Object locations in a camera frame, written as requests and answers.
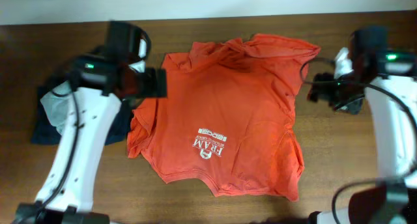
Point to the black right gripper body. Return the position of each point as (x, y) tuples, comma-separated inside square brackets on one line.
[(345, 98)]

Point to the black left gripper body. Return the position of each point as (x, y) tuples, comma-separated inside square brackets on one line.
[(149, 84)]

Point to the orange printed t-shirt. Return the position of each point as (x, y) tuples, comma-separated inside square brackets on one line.
[(228, 117)]

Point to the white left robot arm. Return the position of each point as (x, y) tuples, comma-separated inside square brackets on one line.
[(97, 87)]

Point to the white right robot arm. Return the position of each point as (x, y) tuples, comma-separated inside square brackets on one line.
[(387, 81)]

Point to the grey folded shirt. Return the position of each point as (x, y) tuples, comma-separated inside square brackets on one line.
[(55, 104)]

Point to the dark navy folded garment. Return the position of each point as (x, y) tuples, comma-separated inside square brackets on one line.
[(46, 134)]

